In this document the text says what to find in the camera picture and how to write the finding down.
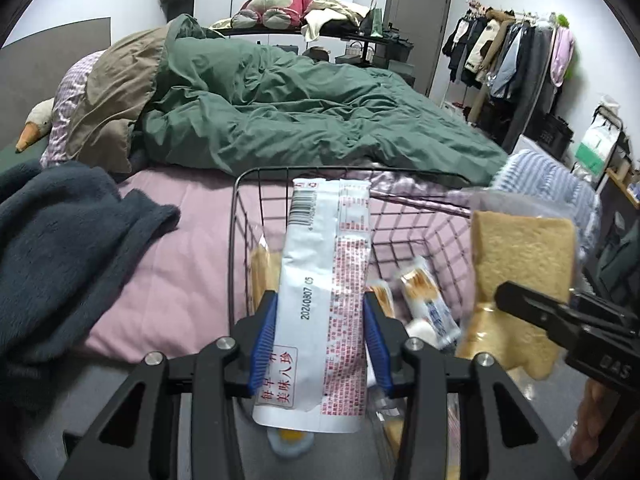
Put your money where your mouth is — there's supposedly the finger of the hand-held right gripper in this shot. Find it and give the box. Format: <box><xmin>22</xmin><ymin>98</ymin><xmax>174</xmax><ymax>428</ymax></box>
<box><xmin>492</xmin><ymin>281</ymin><xmax>588</xmax><ymax>348</ymax></box>
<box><xmin>570</xmin><ymin>290</ymin><xmax>640</xmax><ymax>333</ymax></box>

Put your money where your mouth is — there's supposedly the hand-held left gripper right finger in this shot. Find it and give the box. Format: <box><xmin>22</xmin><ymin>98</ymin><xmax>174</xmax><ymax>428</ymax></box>
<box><xmin>362</xmin><ymin>291</ymin><xmax>576</xmax><ymax>480</ymax></box>

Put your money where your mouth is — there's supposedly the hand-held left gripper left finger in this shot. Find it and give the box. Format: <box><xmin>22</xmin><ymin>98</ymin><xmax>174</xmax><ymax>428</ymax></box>
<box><xmin>57</xmin><ymin>290</ymin><xmax>281</xmax><ymax>480</ymax></box>

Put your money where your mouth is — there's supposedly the thick bread slices packet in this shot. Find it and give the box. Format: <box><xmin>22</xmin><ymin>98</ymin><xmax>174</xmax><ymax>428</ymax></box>
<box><xmin>452</xmin><ymin>187</ymin><xmax>580</xmax><ymax>382</ymax></box>

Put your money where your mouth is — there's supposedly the long yellow cake packet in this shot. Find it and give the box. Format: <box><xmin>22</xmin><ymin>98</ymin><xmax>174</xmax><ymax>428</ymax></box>
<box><xmin>248</xmin><ymin>232</ymin><xmax>283</xmax><ymax>313</ymax></box>

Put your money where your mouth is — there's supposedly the white barcode snack packet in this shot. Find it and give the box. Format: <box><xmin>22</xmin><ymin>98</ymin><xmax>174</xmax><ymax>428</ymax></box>
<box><xmin>397</xmin><ymin>256</ymin><xmax>463</xmax><ymax>350</ymax></box>

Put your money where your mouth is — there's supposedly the black wire basket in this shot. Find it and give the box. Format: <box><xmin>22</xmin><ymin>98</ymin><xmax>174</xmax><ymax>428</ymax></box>
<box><xmin>227</xmin><ymin>165</ymin><xmax>483</xmax><ymax>356</ymax></box>

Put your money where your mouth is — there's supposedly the white red-print snack packet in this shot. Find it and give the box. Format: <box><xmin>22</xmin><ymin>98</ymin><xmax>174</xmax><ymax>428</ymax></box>
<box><xmin>251</xmin><ymin>176</ymin><xmax>375</xmax><ymax>458</ymax></box>

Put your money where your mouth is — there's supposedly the person's right hand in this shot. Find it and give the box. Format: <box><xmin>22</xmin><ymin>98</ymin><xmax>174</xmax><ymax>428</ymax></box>
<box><xmin>570</xmin><ymin>379</ymin><xmax>610</xmax><ymax>467</ymax></box>

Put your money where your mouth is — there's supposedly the dark green jacket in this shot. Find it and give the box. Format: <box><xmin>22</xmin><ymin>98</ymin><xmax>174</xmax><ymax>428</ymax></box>
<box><xmin>580</xmin><ymin>205</ymin><xmax>640</xmax><ymax>306</ymax></box>

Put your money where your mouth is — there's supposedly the pink bedsheet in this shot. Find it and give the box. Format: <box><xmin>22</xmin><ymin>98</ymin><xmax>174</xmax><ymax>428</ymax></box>
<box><xmin>82</xmin><ymin>167</ymin><xmax>476</xmax><ymax>366</ymax></box>

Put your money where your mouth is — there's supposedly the wooden desk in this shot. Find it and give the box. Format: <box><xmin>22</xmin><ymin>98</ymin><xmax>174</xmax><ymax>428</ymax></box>
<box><xmin>605</xmin><ymin>167</ymin><xmax>640</xmax><ymax>211</ymax></box>

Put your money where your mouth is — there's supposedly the blue plaid quilt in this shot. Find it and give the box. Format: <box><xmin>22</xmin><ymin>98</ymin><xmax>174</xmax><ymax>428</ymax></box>
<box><xmin>492</xmin><ymin>149</ymin><xmax>601</xmax><ymax>261</ymax></box>

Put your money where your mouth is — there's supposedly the pink checked sheet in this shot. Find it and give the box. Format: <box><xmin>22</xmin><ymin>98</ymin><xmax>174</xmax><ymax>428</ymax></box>
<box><xmin>367</xmin><ymin>169</ymin><xmax>481</xmax><ymax>213</ymax></box>

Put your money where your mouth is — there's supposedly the white and green bag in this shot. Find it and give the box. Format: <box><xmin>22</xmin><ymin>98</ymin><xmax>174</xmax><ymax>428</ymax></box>
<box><xmin>570</xmin><ymin>105</ymin><xmax>626</xmax><ymax>176</ymax></box>

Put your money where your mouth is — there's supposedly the black plastic crate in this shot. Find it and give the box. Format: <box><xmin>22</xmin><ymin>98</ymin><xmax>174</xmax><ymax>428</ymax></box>
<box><xmin>536</xmin><ymin>112</ymin><xmax>575</xmax><ymax>158</ymax></box>

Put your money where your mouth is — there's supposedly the grey feather-print mat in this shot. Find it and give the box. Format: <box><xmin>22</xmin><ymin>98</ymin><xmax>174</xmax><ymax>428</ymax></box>
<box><xmin>0</xmin><ymin>345</ymin><xmax>583</xmax><ymax>480</ymax></box>

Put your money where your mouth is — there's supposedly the dark blue fleece blanket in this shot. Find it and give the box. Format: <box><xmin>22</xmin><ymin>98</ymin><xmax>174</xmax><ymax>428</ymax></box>
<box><xmin>0</xmin><ymin>160</ymin><xmax>182</xmax><ymax>411</ymax></box>

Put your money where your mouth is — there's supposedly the green duvet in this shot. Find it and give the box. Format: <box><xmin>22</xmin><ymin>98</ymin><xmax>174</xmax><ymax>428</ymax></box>
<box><xmin>131</xmin><ymin>14</ymin><xmax>511</xmax><ymax>186</ymax></box>

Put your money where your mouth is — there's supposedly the row of hanging clothes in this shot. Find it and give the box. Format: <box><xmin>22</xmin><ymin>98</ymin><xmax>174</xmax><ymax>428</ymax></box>
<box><xmin>442</xmin><ymin>2</ymin><xmax>576</xmax><ymax>153</ymax></box>

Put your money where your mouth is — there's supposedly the grey storage box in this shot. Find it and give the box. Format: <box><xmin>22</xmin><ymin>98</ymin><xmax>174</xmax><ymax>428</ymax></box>
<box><xmin>387</xmin><ymin>57</ymin><xmax>417</xmax><ymax>86</ymax></box>

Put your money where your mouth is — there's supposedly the brown pillow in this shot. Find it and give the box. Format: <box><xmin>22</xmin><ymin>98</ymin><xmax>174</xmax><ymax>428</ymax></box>
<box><xmin>65</xmin><ymin>27</ymin><xmax>173</xmax><ymax>176</ymax></box>

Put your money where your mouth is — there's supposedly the pink checked pillow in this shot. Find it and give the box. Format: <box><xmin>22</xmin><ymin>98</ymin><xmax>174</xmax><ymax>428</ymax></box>
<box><xmin>40</xmin><ymin>52</ymin><xmax>103</xmax><ymax>168</ymax></box>

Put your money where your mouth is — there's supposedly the black table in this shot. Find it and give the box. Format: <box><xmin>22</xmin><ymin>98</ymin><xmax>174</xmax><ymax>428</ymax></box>
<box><xmin>210</xmin><ymin>25</ymin><xmax>416</xmax><ymax>68</ymax></box>

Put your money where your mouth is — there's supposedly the white goose plush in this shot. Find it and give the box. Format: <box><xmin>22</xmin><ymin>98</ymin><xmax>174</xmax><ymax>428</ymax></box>
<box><xmin>14</xmin><ymin>97</ymin><xmax>56</xmax><ymax>154</ymax></box>

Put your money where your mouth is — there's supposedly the grey door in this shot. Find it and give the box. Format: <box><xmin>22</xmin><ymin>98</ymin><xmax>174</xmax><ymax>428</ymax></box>
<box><xmin>382</xmin><ymin>0</ymin><xmax>455</xmax><ymax>101</ymax></box>

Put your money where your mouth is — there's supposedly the green paper bag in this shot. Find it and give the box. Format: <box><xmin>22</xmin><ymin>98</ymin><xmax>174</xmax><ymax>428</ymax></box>
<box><xmin>359</xmin><ymin>0</ymin><xmax>385</xmax><ymax>37</ymax></box>

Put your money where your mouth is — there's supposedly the cream clothing pile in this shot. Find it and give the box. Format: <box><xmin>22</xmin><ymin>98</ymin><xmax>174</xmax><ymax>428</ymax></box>
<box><xmin>300</xmin><ymin>0</ymin><xmax>373</xmax><ymax>43</ymax></box>

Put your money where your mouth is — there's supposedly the grey headboard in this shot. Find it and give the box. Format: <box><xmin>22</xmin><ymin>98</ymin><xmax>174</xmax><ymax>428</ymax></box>
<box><xmin>0</xmin><ymin>17</ymin><xmax>112</xmax><ymax>148</ymax></box>

